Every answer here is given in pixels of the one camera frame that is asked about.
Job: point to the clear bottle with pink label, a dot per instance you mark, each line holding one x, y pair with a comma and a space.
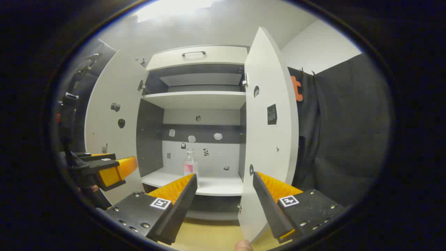
188, 168

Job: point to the white door with cat sticker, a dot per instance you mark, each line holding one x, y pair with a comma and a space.
264, 146

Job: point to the white cabinet drawer front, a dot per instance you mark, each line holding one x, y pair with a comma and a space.
216, 57

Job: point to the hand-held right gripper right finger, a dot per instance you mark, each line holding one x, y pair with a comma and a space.
268, 205

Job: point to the black backdrop cloth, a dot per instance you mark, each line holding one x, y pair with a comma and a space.
90, 69
341, 139

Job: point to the white and grey cabinet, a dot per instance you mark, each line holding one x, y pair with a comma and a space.
202, 101

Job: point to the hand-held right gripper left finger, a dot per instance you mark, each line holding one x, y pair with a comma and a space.
181, 205

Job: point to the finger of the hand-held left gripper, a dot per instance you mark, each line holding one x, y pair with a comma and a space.
99, 156
116, 170

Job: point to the white door with phone sticker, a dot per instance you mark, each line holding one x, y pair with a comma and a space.
108, 132

